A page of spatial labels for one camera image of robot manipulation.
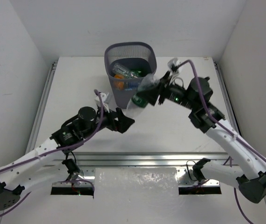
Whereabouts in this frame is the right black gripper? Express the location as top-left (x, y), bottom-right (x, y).
top-left (137, 70), bottom-right (197, 110)

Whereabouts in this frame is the clear bottle dark green label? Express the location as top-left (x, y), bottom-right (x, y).
top-left (126, 73), bottom-right (160, 119)

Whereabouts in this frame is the green plastic bottle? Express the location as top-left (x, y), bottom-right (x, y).
top-left (131, 69), bottom-right (146, 78)

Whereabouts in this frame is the clear bottle blue label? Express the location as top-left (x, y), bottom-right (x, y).
top-left (123, 81), bottom-right (141, 91)

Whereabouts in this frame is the orange juice bottle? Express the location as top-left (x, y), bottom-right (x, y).
top-left (114, 74), bottom-right (125, 90)

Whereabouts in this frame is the clear bottle white cap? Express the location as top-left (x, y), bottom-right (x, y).
top-left (112, 63), bottom-right (136, 79)

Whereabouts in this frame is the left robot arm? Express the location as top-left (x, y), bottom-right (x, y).
top-left (0, 106), bottom-right (135, 211)

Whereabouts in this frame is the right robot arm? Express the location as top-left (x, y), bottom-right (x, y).
top-left (137, 72), bottom-right (266, 203)

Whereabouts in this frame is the grey mesh waste bin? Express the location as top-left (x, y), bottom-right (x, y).
top-left (104, 42), bottom-right (157, 109)

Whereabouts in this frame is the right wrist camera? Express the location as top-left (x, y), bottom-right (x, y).
top-left (167, 57), bottom-right (181, 83)

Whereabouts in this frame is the aluminium front rail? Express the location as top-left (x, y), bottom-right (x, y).
top-left (3, 151), bottom-right (263, 187)

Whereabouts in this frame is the right aluminium side rail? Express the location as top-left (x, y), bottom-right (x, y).
top-left (213, 61), bottom-right (241, 135)

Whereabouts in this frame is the aluminium side rail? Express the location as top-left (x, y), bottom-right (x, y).
top-left (25, 61), bottom-right (58, 155)
top-left (213, 61), bottom-right (241, 135)

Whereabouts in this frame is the left aluminium side rail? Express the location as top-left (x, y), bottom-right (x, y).
top-left (25, 61), bottom-right (58, 155)

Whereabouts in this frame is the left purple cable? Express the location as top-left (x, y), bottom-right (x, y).
top-left (0, 90), bottom-right (108, 222)

